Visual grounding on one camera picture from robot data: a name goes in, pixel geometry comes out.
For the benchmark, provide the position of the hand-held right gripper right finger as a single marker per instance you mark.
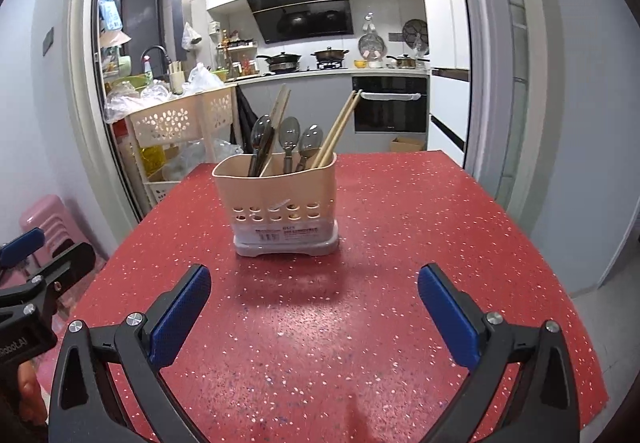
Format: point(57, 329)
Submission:
point(447, 318)

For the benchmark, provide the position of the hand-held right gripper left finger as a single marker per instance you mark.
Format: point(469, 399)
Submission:
point(180, 318)

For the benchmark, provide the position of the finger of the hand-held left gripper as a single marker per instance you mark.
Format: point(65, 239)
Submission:
point(22, 245)
point(65, 268)

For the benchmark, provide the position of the beige plastic utensil holder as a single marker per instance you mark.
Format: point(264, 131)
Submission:
point(275, 208)

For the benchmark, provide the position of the metal spoon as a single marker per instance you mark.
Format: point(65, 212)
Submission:
point(311, 139)
point(289, 133)
point(261, 133)

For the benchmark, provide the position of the wooden chopstick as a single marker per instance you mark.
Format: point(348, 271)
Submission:
point(334, 123)
point(345, 115)
point(283, 100)
point(265, 165)

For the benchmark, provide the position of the person's left hand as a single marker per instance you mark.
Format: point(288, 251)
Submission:
point(31, 390)

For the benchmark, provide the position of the pink plastic stool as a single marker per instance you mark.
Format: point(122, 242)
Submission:
point(55, 223)

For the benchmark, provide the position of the yellow oil bottle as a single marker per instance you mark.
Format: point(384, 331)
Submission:
point(152, 158)

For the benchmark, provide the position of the beige plastic storage rack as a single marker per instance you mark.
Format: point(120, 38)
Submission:
point(165, 123)

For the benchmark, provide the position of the cardboard box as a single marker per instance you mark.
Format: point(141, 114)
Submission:
point(407, 144)

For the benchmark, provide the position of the clear plastic bag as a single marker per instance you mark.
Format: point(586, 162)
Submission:
point(130, 100)

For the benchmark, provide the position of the black hanging cloth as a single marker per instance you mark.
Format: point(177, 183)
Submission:
point(246, 118)

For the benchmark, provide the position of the beige knife block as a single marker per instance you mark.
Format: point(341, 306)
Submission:
point(176, 78)

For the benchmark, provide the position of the black built-in oven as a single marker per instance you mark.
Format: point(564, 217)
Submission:
point(390, 105)

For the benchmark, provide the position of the black kitchen faucet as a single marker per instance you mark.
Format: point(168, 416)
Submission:
point(152, 53)

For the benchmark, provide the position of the small steel pot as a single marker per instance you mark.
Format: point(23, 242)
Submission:
point(401, 61)

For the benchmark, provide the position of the hanging white plastic bag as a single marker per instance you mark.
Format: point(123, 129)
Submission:
point(191, 37)

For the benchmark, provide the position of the white spice shelf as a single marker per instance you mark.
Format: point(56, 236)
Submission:
point(237, 58)

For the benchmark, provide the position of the yellow bowl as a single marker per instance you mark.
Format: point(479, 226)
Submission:
point(360, 64)

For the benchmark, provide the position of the white refrigerator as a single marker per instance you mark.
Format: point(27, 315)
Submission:
point(445, 48)

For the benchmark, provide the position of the round metal steamer rack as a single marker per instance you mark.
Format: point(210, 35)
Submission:
point(371, 47)
point(416, 33)

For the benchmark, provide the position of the black wok with lid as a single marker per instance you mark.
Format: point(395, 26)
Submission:
point(330, 57)

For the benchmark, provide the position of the black range hood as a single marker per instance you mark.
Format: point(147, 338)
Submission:
point(305, 18)

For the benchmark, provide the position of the dark wall switch panel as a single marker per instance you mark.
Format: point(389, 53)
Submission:
point(48, 42)

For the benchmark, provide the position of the grey door frame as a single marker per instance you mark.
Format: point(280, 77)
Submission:
point(500, 73)

